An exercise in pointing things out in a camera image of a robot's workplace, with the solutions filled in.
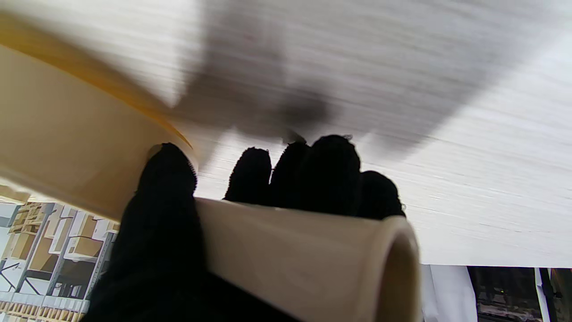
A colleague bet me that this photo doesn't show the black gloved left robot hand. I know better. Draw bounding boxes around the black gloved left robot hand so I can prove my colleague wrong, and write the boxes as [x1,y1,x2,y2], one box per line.
[83,134,406,322]

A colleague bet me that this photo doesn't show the beige plastic dustpan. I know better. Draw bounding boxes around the beige plastic dustpan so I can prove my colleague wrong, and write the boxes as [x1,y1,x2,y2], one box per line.
[0,13,423,322]

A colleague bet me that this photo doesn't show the gray metal shelving rack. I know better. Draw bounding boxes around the gray metal shelving rack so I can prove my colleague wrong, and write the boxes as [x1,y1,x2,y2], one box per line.
[0,197,120,322]

